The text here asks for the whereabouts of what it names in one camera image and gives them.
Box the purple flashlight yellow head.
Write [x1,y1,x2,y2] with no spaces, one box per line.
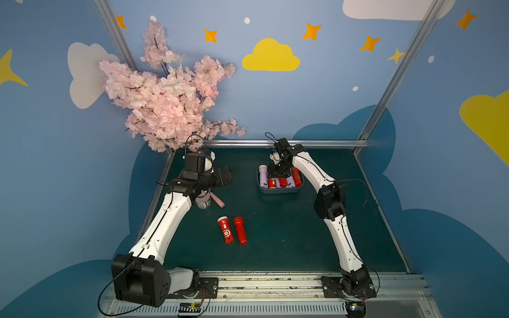
[286,176,296,188]

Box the red flashlight slanted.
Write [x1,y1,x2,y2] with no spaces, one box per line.
[292,167,303,188]

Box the blue-grey plastic storage box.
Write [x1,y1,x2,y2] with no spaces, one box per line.
[257,165,304,195]

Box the red flashlight white logo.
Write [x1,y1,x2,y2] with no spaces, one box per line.
[268,178,277,189]

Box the red flashlight white head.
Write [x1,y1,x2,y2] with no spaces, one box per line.
[217,216,235,244]

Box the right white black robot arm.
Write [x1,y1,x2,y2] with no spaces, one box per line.
[269,138,377,299]

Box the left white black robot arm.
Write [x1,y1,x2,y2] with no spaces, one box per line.
[109,149,234,310]

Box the metal tin can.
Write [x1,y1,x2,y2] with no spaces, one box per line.
[195,190,211,209]

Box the pink cherry blossom tree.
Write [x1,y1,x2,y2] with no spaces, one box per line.
[99,21,247,152]

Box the left control circuit board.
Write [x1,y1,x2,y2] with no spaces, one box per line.
[176,302,204,317]

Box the control circuit board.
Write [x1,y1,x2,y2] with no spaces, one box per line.
[176,302,204,317]
[345,302,367,318]

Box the right control circuit board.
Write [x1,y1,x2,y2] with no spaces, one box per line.
[345,302,367,318]

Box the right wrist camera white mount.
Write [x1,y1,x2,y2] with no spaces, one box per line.
[270,152,280,164]

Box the purple spatula pink handle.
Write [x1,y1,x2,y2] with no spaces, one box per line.
[210,192,225,208]

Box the horizontal aluminium frame rail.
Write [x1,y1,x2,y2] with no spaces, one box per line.
[201,138,369,149]

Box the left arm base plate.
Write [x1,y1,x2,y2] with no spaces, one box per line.
[168,277,219,299]

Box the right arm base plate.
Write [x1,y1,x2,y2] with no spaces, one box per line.
[320,276,377,300]

